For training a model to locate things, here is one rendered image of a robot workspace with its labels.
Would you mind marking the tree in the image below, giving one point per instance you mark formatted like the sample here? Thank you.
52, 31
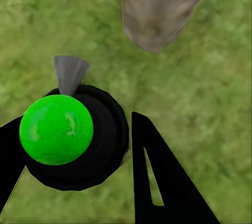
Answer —
154, 24

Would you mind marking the pesticide atomizer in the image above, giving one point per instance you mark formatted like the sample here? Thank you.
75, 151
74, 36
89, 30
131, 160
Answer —
77, 135

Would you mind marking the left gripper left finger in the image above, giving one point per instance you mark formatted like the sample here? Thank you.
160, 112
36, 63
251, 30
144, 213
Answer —
11, 161

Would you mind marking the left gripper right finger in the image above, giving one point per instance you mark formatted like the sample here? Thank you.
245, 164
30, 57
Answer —
183, 203

